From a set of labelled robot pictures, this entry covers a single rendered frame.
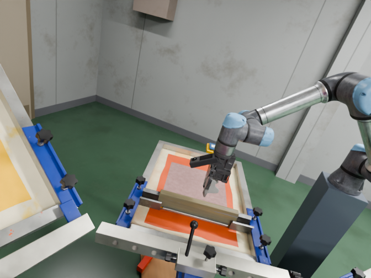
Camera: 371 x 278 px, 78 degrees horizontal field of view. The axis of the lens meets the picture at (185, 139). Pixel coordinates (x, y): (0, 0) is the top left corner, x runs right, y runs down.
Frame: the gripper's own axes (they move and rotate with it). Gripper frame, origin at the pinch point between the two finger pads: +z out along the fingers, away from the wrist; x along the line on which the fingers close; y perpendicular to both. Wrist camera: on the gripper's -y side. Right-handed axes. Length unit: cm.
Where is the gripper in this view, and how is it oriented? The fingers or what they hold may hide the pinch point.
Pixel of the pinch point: (203, 190)
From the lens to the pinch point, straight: 99.9
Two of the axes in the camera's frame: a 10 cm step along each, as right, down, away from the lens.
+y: 9.6, 2.7, 0.2
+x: 1.0, -4.2, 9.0
